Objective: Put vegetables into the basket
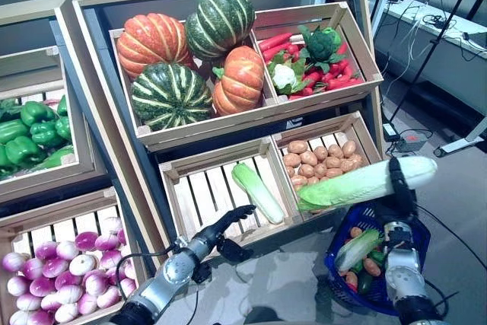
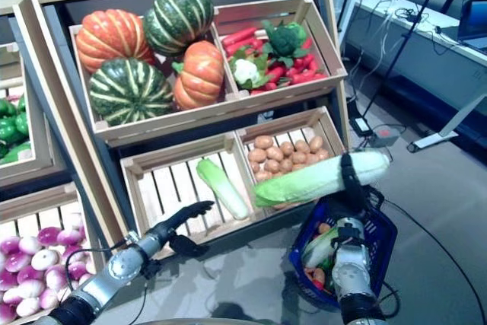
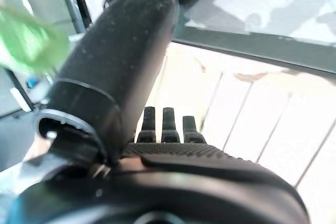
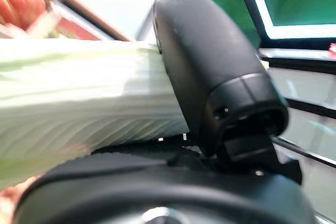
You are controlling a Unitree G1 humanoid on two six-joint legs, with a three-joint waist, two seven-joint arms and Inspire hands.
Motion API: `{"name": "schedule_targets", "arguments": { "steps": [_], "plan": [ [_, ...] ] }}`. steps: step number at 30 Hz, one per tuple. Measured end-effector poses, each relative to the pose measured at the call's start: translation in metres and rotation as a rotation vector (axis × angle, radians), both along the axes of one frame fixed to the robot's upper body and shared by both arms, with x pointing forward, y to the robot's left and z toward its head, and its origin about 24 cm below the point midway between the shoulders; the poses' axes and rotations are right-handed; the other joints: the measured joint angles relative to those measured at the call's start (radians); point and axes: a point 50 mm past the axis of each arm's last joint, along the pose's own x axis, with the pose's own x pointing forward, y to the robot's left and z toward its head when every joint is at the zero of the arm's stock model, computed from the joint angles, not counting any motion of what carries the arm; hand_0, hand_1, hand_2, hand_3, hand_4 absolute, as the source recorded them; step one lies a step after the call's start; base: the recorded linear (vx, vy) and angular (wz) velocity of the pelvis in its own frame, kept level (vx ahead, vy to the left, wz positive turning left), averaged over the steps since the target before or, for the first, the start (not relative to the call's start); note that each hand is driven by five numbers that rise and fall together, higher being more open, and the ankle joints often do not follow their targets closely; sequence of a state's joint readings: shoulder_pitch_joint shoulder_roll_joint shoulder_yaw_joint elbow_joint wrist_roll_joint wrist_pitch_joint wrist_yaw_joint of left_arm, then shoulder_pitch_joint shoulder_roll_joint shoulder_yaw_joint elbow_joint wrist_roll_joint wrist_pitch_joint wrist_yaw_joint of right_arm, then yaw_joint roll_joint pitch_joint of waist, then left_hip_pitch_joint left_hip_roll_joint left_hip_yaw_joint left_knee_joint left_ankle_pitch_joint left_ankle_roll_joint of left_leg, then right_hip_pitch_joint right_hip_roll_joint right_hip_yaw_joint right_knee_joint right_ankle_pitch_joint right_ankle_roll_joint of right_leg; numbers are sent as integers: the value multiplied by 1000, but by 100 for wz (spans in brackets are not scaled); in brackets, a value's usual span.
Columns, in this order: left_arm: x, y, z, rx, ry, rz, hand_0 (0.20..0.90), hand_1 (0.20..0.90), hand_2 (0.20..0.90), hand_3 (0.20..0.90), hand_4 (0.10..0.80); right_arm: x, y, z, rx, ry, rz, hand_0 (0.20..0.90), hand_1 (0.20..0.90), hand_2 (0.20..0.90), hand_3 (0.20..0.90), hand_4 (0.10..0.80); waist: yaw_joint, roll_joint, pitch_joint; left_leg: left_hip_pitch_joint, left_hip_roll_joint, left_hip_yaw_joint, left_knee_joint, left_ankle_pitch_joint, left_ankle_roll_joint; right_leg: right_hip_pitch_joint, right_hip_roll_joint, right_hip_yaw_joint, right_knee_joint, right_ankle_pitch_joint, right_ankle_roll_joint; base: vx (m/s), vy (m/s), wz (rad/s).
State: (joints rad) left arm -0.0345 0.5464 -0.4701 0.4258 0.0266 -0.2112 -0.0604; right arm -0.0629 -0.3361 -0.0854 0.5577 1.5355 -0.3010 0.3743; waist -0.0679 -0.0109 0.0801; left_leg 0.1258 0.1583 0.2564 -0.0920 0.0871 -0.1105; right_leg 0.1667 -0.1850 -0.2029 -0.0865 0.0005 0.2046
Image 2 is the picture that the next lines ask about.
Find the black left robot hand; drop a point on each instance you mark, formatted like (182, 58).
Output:
(167, 226)

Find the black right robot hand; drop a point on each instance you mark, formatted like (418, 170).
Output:
(352, 173)

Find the green white napa cabbage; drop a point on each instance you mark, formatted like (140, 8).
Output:
(319, 249)
(224, 192)
(304, 184)

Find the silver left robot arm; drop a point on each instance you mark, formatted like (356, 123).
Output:
(121, 264)

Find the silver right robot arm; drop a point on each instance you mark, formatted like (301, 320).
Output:
(352, 268)

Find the blue plastic shopping basket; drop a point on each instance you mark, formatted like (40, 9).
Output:
(384, 256)

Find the brown potato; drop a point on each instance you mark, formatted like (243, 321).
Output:
(316, 143)
(299, 157)
(272, 166)
(263, 142)
(324, 228)
(312, 158)
(322, 154)
(274, 153)
(262, 176)
(286, 165)
(302, 146)
(257, 155)
(286, 148)

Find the black power adapter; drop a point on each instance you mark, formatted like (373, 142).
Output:
(359, 126)

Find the grey box red button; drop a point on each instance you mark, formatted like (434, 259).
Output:
(384, 136)

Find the wooden cabbage crate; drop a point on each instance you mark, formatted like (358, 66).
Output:
(179, 157)

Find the wooden potato crate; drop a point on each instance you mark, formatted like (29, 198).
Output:
(281, 123)

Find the purple white turnip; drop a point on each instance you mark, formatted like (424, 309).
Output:
(68, 237)
(17, 262)
(29, 245)
(55, 279)
(45, 259)
(76, 269)
(49, 235)
(9, 245)
(72, 252)
(28, 273)

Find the red orange carrot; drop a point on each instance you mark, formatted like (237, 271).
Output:
(308, 77)
(307, 43)
(237, 47)
(277, 72)
(239, 36)

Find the wooden pumpkin crate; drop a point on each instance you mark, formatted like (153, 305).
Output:
(198, 115)

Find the white desk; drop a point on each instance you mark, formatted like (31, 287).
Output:
(418, 58)

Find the wooden turnip crate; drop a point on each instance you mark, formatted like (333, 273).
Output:
(34, 203)

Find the green striped pumpkin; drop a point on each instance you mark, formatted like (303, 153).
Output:
(129, 93)
(179, 16)

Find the white cauliflower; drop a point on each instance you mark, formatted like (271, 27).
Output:
(246, 71)

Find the black tripod stand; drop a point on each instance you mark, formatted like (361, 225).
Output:
(407, 36)

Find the green broccoli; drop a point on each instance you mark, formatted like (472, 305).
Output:
(285, 37)

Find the wooden pepper crate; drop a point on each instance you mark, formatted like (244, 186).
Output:
(42, 142)

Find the small orange pumpkin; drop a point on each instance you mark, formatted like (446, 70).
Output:
(201, 77)

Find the green bell pepper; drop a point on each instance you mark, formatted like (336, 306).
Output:
(23, 123)
(7, 108)
(9, 131)
(15, 153)
(21, 103)

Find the wooden carrot crate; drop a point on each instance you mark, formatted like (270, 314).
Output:
(258, 11)

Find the large orange pumpkin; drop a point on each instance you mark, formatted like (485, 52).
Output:
(110, 39)

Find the open grey laptop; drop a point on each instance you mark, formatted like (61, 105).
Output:
(475, 16)

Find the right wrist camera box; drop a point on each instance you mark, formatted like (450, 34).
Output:
(348, 226)

